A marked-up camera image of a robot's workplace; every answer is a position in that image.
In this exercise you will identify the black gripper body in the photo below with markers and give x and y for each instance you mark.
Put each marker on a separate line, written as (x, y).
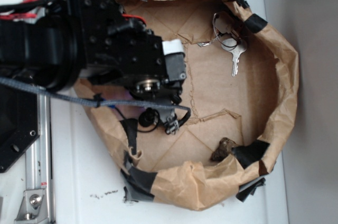
(114, 48)

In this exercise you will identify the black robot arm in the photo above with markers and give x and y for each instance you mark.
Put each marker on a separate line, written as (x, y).
(56, 42)

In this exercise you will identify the silver key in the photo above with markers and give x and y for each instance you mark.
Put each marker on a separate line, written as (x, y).
(236, 48)

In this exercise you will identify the brown paper bag bin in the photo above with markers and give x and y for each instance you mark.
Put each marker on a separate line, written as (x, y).
(256, 108)

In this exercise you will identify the brown rock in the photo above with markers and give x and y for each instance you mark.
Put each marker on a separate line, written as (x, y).
(223, 150)

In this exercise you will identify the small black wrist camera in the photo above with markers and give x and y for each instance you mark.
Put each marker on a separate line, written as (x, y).
(149, 117)

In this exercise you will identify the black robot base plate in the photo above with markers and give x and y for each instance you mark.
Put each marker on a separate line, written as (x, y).
(19, 124)

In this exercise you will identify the aluminium extrusion rail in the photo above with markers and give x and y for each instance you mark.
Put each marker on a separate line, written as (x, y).
(39, 158)

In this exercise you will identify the metal corner bracket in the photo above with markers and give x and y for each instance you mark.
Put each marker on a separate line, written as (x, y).
(33, 207)

